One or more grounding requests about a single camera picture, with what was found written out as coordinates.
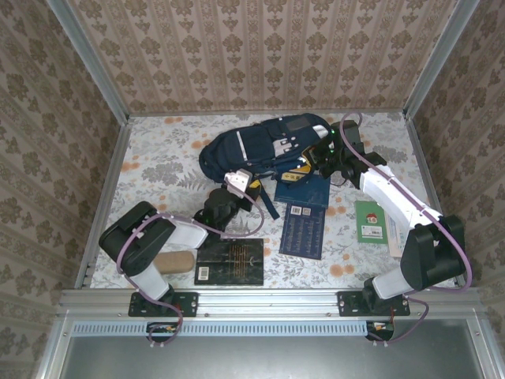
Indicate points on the blue book with yellow label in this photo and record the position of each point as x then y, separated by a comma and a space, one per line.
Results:
311, 193

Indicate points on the navy blue backpack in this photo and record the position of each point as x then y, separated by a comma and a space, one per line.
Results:
256, 146

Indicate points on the black book with barcode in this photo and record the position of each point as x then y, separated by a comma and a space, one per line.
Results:
233, 262

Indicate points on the navy book with QR codes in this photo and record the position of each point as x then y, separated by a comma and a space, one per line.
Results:
301, 233

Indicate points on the tan fabric pencil case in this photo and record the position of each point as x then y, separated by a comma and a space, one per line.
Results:
177, 261

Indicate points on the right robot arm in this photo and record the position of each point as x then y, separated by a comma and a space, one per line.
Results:
430, 260

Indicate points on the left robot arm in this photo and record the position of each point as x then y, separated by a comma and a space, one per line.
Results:
134, 245

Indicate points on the green card box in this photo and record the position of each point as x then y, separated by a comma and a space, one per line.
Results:
369, 221

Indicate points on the floral table cover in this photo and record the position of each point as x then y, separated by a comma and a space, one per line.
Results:
158, 158

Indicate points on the grey metal panel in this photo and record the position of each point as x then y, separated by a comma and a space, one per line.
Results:
256, 359

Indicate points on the aluminium side rail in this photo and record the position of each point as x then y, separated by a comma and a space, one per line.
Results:
107, 193
428, 177

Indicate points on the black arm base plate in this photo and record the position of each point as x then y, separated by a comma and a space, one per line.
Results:
185, 304
347, 304

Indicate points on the aluminium cross rail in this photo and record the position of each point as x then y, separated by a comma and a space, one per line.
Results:
268, 302

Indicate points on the thin aluminium rail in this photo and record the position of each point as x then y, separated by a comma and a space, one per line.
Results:
177, 111

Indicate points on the aluminium frame post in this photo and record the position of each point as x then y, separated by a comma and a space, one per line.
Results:
438, 63
88, 67

